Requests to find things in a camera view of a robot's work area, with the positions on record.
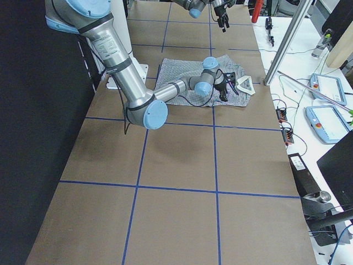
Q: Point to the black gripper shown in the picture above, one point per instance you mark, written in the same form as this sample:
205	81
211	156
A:
219	87
220	11

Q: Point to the striped polo shirt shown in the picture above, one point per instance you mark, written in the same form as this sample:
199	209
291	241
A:
191	83

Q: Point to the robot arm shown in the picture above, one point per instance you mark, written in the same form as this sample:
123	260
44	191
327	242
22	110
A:
195	7
104	24

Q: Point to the red cylinder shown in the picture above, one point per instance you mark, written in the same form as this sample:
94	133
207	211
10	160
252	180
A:
257	10

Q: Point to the black tripod stick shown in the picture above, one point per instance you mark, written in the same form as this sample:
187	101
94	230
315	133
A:
268	22

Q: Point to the far orange connector block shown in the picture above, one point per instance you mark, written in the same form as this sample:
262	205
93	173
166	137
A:
281	115

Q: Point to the orange connector block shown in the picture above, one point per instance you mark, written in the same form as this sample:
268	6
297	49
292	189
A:
287	136
281	115

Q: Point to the near orange connector block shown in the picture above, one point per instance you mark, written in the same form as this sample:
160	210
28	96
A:
287	136

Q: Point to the clear water bottle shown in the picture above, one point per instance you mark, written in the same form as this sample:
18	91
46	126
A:
323	43

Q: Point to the far teach pendant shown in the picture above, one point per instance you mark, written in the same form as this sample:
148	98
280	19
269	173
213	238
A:
328	86

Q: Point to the teach pendant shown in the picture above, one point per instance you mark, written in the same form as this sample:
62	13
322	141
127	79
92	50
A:
327	123
328	86

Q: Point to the near teach pendant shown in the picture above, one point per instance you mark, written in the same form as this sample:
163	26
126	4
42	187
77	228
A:
327	123

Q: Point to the black box with label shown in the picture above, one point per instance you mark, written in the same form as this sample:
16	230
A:
305	183

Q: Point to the reacher grabber stick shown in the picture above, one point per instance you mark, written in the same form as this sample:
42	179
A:
318	93

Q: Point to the black monitor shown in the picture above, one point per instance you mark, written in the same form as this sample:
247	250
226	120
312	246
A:
336	168

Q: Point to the aluminium frame post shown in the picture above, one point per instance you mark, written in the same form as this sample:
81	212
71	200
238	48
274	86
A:
290	33

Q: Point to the white mounting pedestal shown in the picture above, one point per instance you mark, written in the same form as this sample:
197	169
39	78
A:
118	10

